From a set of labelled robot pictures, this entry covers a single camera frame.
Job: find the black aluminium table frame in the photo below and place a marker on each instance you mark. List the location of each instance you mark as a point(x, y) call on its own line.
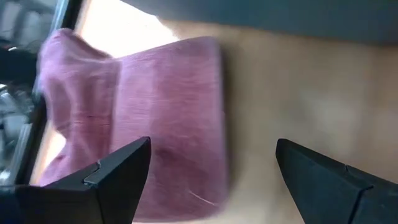
point(72, 12)

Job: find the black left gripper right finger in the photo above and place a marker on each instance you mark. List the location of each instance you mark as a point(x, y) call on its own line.
point(326, 196)

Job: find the mauve pink knit hat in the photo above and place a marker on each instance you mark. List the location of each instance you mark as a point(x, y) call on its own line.
point(174, 109)

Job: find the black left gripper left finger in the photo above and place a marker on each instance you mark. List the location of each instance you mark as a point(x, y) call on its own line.
point(109, 193)

